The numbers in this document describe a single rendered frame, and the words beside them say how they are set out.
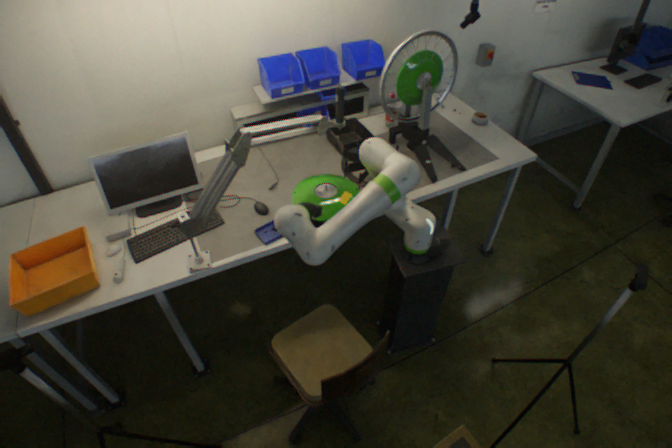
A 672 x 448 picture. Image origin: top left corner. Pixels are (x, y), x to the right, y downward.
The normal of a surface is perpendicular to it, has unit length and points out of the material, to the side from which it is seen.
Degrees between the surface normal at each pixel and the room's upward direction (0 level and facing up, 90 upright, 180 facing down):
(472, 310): 0
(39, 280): 0
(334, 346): 0
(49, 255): 86
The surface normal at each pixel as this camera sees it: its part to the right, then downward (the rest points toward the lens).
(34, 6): 0.44, 0.60
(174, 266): 0.00, -0.75
